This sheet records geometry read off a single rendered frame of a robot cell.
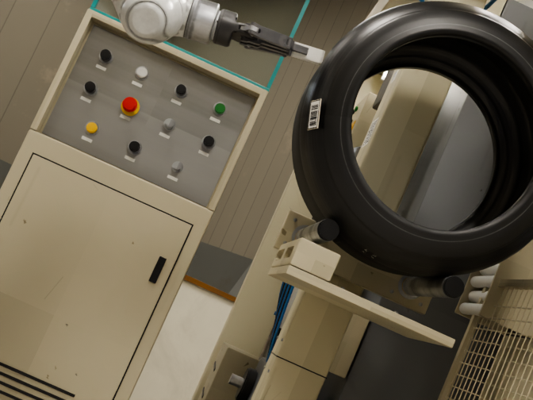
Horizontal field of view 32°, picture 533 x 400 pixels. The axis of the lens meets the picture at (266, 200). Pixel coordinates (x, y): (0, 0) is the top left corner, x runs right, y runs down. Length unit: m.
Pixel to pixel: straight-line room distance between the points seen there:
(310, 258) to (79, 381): 0.92
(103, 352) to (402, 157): 0.95
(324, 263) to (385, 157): 0.50
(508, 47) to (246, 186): 6.10
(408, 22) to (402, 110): 0.42
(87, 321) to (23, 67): 7.52
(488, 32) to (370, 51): 0.25
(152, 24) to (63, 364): 1.11
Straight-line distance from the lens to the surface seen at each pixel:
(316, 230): 1.85
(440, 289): 1.91
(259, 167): 7.91
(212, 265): 7.85
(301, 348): 2.21
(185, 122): 2.60
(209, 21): 1.94
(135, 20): 1.76
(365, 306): 1.85
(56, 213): 2.54
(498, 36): 1.97
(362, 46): 1.89
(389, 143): 2.27
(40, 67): 9.97
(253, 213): 7.69
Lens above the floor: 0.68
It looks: 7 degrees up
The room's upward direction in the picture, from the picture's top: 24 degrees clockwise
